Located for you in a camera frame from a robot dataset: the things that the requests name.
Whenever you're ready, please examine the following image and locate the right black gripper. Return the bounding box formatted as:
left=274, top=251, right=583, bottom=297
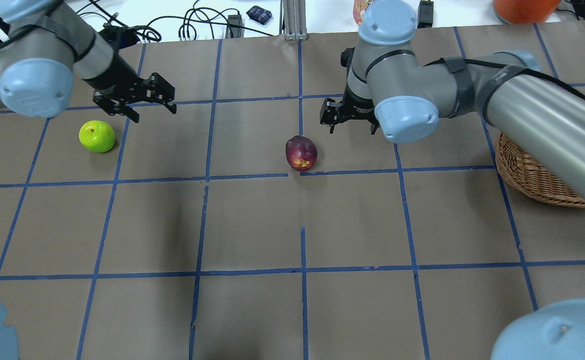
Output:
left=319, top=47, right=380, bottom=136

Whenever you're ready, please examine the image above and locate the orange bucket with lid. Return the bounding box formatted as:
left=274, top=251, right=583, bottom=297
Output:
left=492, top=0, right=562, bottom=24

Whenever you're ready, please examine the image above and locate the small blue device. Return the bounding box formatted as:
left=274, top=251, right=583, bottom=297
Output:
left=246, top=6, right=274, bottom=25

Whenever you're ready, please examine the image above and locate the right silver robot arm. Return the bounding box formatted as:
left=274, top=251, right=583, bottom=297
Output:
left=320, top=0, right=585, bottom=200

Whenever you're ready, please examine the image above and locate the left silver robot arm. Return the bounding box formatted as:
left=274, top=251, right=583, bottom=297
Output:
left=0, top=0, right=177, bottom=123

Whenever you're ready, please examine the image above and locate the green apple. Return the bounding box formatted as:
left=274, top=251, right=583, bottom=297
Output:
left=78, top=120, right=116, bottom=154

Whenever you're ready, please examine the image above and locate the aluminium frame post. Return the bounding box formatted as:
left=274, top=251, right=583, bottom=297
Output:
left=279, top=0, right=307, bottom=41

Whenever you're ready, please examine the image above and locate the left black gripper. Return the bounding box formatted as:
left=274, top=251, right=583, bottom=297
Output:
left=85, top=52, right=178, bottom=124

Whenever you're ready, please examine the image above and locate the black power adapter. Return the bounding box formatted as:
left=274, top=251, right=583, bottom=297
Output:
left=417, top=0, right=435, bottom=28

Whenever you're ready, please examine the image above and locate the dark red apple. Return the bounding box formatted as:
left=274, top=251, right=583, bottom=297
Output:
left=285, top=135, right=318, bottom=173

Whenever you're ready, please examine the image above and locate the wicker basket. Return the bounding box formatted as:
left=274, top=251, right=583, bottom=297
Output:
left=494, top=133, right=585, bottom=208

